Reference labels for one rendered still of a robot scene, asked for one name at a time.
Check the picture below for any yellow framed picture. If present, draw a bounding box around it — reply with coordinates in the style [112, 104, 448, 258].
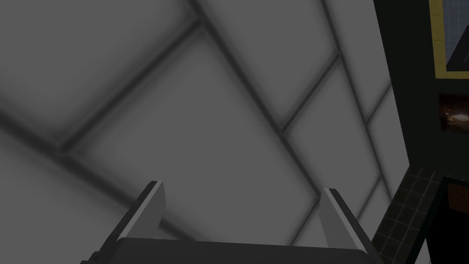
[428, 0, 469, 79]

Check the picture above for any dark brown picture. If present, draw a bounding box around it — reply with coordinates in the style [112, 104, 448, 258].
[438, 93, 469, 132]

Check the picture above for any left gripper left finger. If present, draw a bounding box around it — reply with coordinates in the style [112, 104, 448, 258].
[104, 180, 166, 247]

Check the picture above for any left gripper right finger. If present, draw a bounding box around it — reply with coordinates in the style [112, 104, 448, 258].
[318, 188, 372, 253]

